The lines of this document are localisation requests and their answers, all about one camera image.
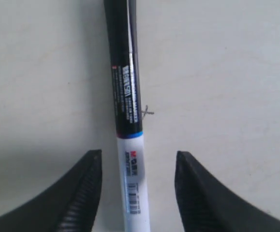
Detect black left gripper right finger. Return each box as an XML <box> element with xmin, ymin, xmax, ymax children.
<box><xmin>174</xmin><ymin>151</ymin><xmax>280</xmax><ymax>232</ymax></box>

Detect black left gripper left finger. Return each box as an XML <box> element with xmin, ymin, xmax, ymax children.
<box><xmin>0</xmin><ymin>150</ymin><xmax>102</xmax><ymax>232</ymax></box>

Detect black and white marker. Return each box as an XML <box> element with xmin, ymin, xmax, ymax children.
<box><xmin>104</xmin><ymin>0</ymin><xmax>151</xmax><ymax>232</ymax></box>

